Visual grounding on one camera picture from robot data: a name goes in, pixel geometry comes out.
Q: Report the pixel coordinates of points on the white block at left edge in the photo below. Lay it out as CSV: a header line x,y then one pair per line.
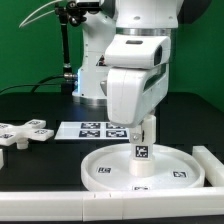
x,y
1,159

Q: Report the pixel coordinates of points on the white front fence bar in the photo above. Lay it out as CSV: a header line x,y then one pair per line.
x,y
95,206

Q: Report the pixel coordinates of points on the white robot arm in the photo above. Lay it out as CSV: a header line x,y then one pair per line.
x,y
107,18

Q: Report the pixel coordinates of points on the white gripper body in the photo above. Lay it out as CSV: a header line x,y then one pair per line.
x,y
133,93

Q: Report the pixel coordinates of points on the white right fence bar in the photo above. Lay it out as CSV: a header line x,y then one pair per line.
x,y
214,169

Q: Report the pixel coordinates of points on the white cross-shaped table base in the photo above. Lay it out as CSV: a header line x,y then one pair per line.
x,y
33,129

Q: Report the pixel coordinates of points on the white round table top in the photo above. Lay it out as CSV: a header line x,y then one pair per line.
x,y
117,167

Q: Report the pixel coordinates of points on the white fence bar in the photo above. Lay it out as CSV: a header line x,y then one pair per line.
x,y
214,169
95,206

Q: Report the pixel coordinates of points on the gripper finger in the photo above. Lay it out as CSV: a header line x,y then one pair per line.
x,y
136,135

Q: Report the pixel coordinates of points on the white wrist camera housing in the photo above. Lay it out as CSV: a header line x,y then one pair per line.
x,y
142,52

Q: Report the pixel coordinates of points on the white marker sheet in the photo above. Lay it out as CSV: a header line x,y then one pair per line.
x,y
90,130

